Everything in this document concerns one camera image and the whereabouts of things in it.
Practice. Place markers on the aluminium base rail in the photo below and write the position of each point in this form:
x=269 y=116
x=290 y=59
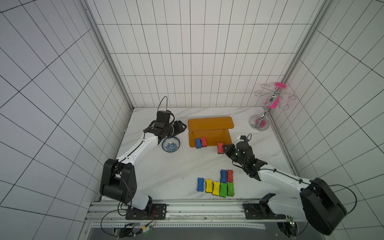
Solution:
x=186 y=213

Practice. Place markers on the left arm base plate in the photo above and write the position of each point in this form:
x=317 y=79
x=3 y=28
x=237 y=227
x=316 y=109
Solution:
x=152 y=211

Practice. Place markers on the blue patterned bowl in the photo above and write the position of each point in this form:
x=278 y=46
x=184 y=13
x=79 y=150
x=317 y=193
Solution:
x=171 y=145

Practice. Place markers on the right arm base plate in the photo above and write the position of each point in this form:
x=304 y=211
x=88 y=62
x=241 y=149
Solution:
x=260 y=212

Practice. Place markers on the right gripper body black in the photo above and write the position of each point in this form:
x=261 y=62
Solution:
x=232 y=150

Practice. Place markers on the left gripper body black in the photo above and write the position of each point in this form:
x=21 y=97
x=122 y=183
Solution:
x=170 y=130

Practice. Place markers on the pink object on stand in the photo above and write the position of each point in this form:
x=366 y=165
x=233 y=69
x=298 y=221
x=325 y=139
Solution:
x=274 y=98

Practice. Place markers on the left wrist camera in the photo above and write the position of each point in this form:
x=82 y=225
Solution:
x=165 y=117

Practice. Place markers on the yellow eraser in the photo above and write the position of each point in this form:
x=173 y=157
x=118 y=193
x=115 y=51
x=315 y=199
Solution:
x=216 y=188
x=209 y=186

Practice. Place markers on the red eraser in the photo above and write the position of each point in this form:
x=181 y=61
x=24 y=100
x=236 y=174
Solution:
x=204 y=142
x=220 y=148
x=230 y=176

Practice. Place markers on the green eraser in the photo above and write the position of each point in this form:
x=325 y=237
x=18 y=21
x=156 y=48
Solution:
x=230 y=192
x=223 y=190

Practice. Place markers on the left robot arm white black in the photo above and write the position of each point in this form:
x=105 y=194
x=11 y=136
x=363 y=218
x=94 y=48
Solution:
x=119 y=180

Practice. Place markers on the orange two-tier shelf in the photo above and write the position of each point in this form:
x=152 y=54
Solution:
x=215 y=130

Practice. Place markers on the blue eraser top shelf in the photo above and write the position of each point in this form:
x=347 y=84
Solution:
x=200 y=187

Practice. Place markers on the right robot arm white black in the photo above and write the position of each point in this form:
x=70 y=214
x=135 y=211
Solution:
x=312 y=201

